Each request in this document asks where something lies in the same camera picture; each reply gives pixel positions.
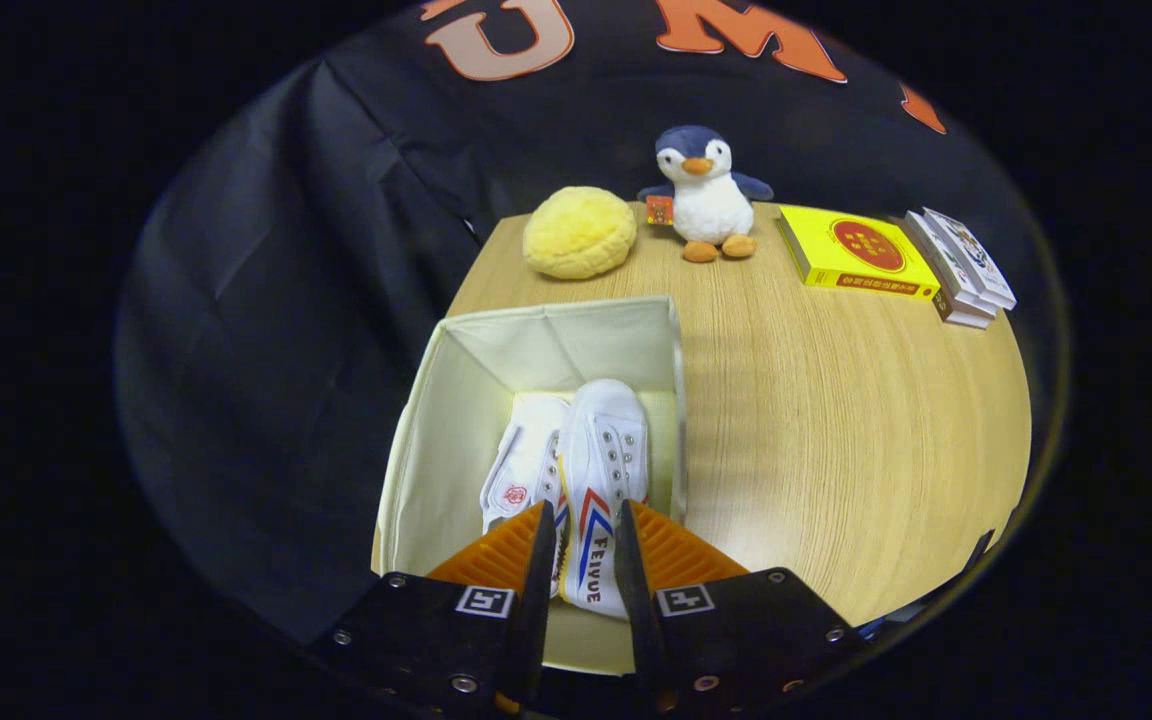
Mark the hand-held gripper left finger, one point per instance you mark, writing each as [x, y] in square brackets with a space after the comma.
[539, 600]

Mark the yellow plush bun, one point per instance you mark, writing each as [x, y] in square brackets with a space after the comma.
[579, 232]

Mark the black bar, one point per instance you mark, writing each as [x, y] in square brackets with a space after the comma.
[981, 550]

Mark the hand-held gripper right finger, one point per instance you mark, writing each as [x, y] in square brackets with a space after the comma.
[633, 600]

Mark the penguin plush toy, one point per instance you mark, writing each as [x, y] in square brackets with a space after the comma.
[711, 205]

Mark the white illustrated cover book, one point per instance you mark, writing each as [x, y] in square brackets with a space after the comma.
[971, 255]

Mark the white canvas shoe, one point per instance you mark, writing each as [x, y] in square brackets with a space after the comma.
[601, 440]
[521, 460]

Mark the beige fabric storage box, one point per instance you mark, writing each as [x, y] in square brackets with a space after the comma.
[536, 350]

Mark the yellow book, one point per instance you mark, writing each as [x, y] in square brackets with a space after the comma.
[856, 250]

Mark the plain white book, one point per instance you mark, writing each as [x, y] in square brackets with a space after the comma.
[944, 262]

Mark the black backdrop cloth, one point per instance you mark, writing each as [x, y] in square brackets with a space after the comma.
[266, 300]

